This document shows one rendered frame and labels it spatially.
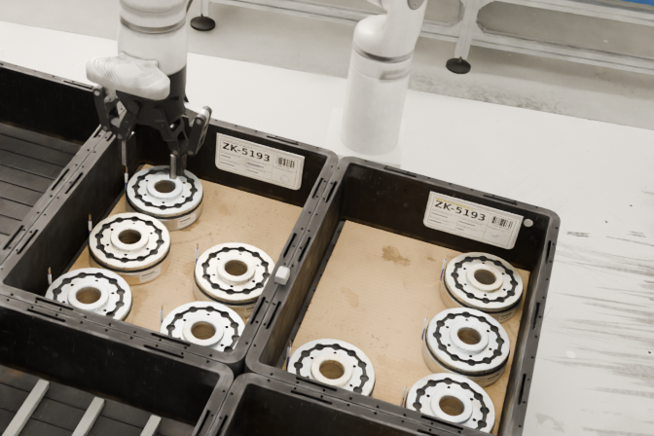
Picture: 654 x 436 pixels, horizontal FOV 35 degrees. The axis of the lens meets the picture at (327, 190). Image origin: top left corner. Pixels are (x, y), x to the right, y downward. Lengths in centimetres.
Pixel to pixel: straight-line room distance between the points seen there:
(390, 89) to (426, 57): 184
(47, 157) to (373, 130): 48
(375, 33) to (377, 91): 9
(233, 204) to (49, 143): 29
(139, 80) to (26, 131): 51
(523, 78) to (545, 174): 158
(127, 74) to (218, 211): 39
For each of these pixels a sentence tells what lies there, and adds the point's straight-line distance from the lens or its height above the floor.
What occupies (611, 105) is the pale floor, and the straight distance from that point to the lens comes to 338.
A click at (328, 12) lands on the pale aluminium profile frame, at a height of 13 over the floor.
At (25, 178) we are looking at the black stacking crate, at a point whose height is 83.
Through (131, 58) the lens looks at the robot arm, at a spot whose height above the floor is 117.
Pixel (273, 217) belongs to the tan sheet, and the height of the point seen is 83.
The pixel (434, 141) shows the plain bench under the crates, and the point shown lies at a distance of 184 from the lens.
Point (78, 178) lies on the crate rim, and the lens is 135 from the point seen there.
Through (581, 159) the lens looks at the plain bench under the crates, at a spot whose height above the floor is 70.
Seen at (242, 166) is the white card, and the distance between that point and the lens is 144.
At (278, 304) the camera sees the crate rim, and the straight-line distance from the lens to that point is 120.
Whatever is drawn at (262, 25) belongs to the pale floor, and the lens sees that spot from 343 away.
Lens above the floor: 178
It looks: 40 degrees down
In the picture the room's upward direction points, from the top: 8 degrees clockwise
